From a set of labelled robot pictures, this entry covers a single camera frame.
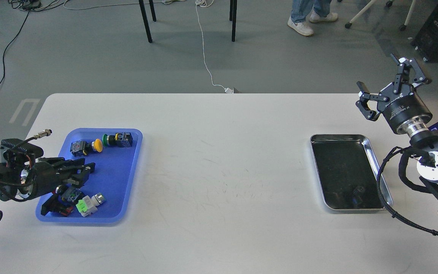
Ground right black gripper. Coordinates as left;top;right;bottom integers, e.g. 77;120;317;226
356;53;433;135

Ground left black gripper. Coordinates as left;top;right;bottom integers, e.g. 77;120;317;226
21;157;95;199

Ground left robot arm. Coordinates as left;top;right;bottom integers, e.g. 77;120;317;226
0;129;95;220

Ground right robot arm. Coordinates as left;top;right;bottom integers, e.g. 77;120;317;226
356;54;438;236

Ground blue plastic tray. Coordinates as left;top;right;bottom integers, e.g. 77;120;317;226
35;128;143;225

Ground white chair base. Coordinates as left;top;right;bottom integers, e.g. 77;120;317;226
344;0;420;32

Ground white sneaker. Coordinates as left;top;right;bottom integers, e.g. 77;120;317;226
287;17;314;37
309;11;338;23

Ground metal tray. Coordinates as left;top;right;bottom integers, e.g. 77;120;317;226
310;134;393;213

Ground black table leg right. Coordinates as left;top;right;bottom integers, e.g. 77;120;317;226
229;0;238;42

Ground black table leg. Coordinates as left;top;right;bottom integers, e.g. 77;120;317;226
229;0;238;42
138;0;157;43

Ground black table leg left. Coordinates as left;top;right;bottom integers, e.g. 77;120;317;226
138;0;157;43

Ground red mushroom button switch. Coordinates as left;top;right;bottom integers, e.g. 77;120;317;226
55;185;86;203

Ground yellow push button switch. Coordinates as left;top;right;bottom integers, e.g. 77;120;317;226
70;139;104;157

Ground black selector switch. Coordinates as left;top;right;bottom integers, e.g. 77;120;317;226
40;194;74;217

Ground white green button switch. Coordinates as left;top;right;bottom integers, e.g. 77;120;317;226
75;193;106;217

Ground green push button switch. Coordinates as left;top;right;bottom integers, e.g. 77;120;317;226
102;132;133;148

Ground black cable on floor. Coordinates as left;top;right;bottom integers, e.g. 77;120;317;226
0;0;63;144

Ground white cable on floor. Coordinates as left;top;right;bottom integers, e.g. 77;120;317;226
195;0;234;93

